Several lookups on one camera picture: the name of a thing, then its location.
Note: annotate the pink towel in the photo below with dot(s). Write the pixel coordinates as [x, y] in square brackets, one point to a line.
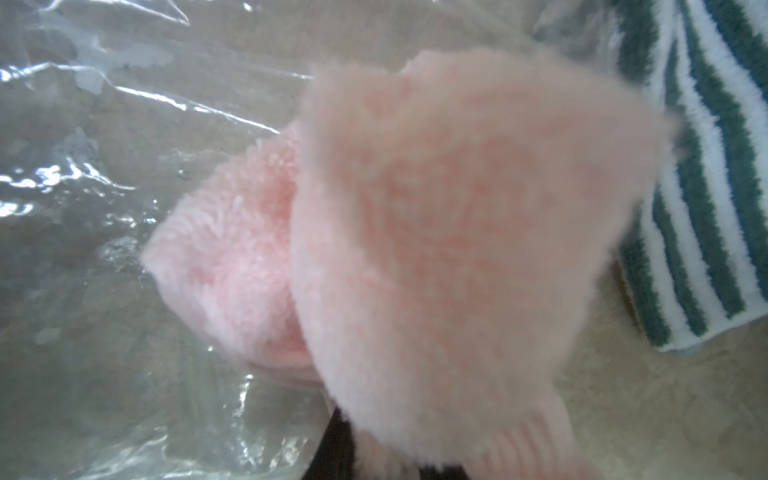
[423, 246]

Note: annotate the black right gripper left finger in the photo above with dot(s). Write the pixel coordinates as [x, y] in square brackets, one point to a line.
[335, 455]

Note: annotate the green white striped towel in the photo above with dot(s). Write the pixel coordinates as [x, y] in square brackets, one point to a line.
[695, 260]

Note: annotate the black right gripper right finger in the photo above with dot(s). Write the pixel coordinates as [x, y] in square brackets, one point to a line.
[451, 472]

